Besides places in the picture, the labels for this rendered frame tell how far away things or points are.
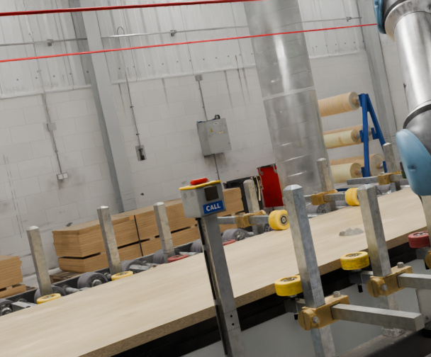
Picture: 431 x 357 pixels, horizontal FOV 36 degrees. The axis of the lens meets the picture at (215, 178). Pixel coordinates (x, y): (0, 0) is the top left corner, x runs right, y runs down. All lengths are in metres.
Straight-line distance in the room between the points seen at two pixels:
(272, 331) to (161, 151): 7.99
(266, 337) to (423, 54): 0.92
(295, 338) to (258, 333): 0.13
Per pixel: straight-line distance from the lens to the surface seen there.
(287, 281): 1.77
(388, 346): 1.82
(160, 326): 1.63
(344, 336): 2.04
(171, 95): 9.97
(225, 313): 1.49
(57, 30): 9.39
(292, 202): 1.61
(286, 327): 1.89
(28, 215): 8.82
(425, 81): 1.23
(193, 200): 1.44
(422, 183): 1.12
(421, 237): 2.07
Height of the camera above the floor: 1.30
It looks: 3 degrees down
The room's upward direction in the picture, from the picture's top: 12 degrees counter-clockwise
